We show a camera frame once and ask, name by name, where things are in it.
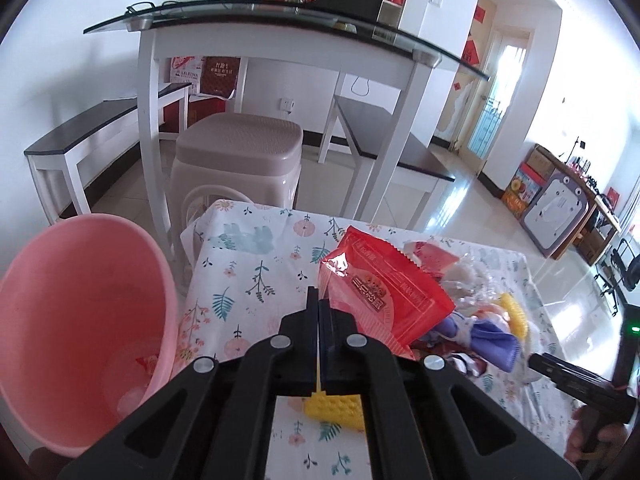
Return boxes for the pile of wrappers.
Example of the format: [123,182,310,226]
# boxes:
[107,350,161,411]

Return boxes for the purple crumpled wrapper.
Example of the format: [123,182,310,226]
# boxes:
[430,310,523,373]

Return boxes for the red white wrapper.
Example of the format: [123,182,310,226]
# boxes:
[404,240,460,277]

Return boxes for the red boxes under table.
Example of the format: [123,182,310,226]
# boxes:
[162,95,228,133]

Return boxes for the yellow ribbed piece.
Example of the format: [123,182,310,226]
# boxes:
[500,294,530,338]

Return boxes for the purple framed drawing board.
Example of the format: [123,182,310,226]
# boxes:
[520,172,593,260]

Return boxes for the black eyeglasses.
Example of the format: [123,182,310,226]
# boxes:
[126,1,173,15]

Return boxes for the person's right hand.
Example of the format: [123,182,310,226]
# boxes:
[565,407,626,468]

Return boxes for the clear crumpled plastic wrapper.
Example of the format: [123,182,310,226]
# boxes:
[440,252,506,311]

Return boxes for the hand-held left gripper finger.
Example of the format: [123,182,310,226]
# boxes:
[60,287,320,480]
[320,297,583,480]

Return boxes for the stacked cardboard boxes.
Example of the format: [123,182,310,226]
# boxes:
[502,145,556,216]

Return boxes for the yellow studded block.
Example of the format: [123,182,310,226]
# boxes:
[305,360,365,431]

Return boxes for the door with window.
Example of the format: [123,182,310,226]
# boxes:
[460,25,531,161]

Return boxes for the red snack packet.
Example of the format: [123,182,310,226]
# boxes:
[318,226,456,361]

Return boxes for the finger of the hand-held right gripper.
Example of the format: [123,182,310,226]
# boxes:
[528,353,571,386]

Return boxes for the beige plastic stool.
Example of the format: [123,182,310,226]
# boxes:
[167,112,304,266]

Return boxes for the white red carton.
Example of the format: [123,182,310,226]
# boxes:
[169,55,203,86]

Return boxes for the floral tablecloth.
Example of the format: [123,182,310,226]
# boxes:
[172,200,583,480]

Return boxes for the pink plastic bucket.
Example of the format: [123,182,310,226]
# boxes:
[0,213,180,458]

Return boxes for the wooden desk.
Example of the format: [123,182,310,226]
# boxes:
[550,155,622,266]

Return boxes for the white glass-top table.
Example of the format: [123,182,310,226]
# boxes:
[82,0,491,261]

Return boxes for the dark-top white bench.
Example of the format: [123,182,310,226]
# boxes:
[318,95,456,221]
[24,82,193,226]

